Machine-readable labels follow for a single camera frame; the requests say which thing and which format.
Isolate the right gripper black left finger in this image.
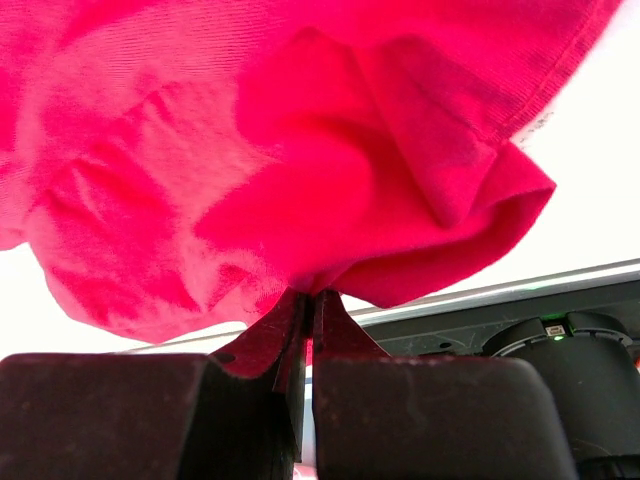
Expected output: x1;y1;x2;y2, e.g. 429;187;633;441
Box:
1;291;306;479

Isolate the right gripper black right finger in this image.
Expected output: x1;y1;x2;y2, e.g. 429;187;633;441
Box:
312;291;577;479

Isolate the crimson red t shirt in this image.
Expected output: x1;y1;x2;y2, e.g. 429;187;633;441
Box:
1;1;619;343

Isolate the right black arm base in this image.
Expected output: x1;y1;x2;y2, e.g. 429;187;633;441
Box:
364;279;639;356

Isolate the aluminium front rail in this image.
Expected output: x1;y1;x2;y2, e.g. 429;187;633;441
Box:
348;259;639;326

